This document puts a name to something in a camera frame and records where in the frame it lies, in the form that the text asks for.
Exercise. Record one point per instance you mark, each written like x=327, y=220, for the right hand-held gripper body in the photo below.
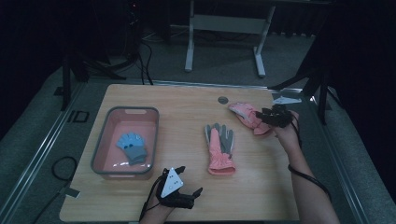
x=280, y=116

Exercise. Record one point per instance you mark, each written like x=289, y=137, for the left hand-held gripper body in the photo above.
x=171, y=186

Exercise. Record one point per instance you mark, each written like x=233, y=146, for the pink padded ski glove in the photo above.
x=247, y=115

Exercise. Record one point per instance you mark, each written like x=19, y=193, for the pink glove with grey palm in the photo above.
x=220, y=149

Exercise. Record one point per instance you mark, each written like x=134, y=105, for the blue knit glove dark dots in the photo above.
x=130, y=141

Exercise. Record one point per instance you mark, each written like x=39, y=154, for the pink basin with grey rim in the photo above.
x=127, y=141

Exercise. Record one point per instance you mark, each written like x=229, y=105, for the person's right hand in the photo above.
x=291, y=137

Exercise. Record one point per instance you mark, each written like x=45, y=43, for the person's left hand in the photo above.
x=158, y=210

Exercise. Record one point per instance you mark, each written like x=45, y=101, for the grey round table grommet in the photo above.
x=223, y=100

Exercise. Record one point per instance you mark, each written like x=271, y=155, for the black tripod stand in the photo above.
x=320, y=84
x=79, y=70

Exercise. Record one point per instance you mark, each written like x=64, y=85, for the grey tape piece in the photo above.
x=72, y=192

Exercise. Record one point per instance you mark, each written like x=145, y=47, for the dark equipment rack red light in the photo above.
x=133, y=28

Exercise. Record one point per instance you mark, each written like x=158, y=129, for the metal floor rail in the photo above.
x=342, y=168
x=37, y=155

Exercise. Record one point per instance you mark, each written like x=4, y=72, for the white metal desk frame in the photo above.
x=229, y=25

